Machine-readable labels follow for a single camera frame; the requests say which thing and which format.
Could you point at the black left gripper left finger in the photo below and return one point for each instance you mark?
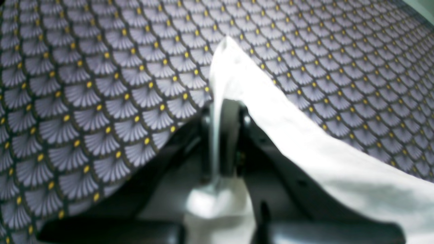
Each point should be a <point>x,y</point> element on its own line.
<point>149,207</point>

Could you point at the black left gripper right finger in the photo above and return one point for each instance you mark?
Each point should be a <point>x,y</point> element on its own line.
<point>289,206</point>

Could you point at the white T-shirt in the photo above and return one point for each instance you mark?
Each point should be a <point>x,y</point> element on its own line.
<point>219,213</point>

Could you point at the fan patterned table cloth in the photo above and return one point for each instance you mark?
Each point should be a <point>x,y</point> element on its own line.
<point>92,89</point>

